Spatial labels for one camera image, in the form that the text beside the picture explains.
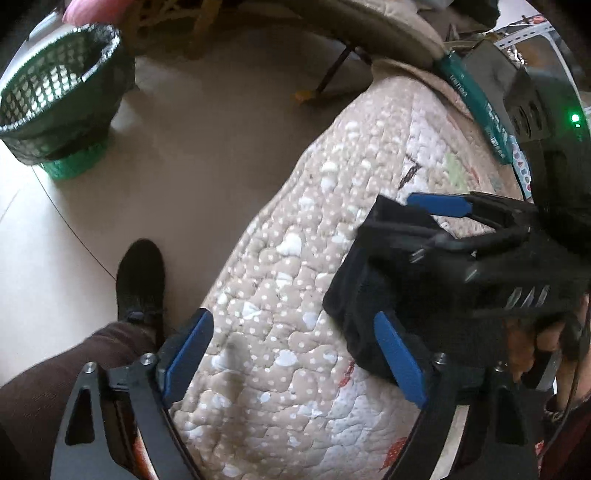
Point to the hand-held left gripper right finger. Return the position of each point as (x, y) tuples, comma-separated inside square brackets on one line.
[(400, 364)]

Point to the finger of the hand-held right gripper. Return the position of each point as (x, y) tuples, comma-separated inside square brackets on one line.
[(443, 247), (438, 204)]

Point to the person's leg in brown trousers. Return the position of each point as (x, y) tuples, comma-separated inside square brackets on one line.
[(41, 397)]

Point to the metal shelf rack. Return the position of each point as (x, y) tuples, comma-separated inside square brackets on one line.
[(521, 32)]

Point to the person's right hand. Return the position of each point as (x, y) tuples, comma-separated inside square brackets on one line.
[(524, 346)]

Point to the black shoe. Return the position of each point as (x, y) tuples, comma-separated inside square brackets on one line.
[(138, 281)]

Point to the pink cloth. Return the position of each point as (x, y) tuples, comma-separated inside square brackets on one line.
[(94, 10)]

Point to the black bin bag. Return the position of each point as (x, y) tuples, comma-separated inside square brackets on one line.
[(117, 87)]

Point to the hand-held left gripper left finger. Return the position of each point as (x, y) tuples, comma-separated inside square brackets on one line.
[(188, 357)]

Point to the beige dotted quilted blanket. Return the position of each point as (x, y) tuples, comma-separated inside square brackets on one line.
[(286, 277)]

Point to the dark chair leg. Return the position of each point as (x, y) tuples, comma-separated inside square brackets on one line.
[(333, 69)]

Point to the black pants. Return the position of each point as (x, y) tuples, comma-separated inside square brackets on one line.
[(369, 286)]

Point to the wicker chair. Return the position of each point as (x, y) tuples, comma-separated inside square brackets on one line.
[(184, 23)]

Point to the green plastic mesh basket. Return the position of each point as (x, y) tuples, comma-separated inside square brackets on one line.
[(41, 87)]

